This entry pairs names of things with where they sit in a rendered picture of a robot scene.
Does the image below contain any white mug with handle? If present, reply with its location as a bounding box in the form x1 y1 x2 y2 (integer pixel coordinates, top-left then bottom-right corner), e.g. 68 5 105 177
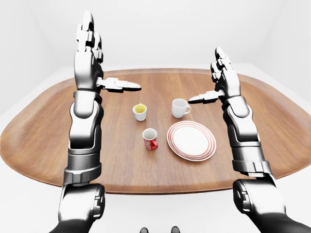
171 98 192 119

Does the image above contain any red mug with white print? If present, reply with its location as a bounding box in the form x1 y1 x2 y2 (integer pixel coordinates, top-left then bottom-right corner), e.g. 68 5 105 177
142 128 159 151

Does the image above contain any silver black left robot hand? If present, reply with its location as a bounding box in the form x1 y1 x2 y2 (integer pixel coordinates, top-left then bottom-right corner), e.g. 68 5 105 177
73 10 142 93

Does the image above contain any white plate with red rings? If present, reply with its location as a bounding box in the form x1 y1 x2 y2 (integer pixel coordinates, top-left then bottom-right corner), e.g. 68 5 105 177
166 120 217 162

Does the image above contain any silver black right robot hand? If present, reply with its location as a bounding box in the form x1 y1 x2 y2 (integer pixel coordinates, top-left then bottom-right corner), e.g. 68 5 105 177
188 47 243 105

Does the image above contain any white cup with yellow inside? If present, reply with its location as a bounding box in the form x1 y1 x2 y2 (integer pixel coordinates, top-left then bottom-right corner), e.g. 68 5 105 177
132 103 148 122

